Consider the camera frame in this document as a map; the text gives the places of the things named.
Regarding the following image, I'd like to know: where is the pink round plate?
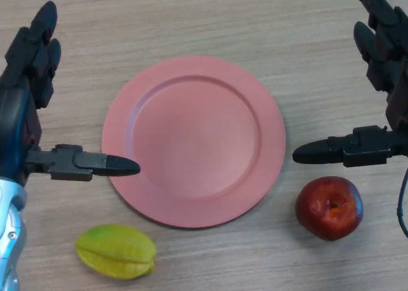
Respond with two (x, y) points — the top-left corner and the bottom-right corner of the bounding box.
(101, 56), (286, 230)

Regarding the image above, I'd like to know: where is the yellow green starfruit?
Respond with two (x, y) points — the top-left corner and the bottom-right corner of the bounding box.
(74, 223), (157, 281)

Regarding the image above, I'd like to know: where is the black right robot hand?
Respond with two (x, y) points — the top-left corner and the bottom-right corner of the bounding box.
(292, 0), (408, 168)

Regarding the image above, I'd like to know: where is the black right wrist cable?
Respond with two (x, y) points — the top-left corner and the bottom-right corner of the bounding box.
(396, 167), (408, 238)

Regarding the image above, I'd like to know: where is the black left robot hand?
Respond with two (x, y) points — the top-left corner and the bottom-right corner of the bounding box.
(0, 0), (142, 188)

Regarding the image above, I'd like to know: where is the red apple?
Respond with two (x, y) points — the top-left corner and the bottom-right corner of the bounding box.
(295, 175), (364, 241)

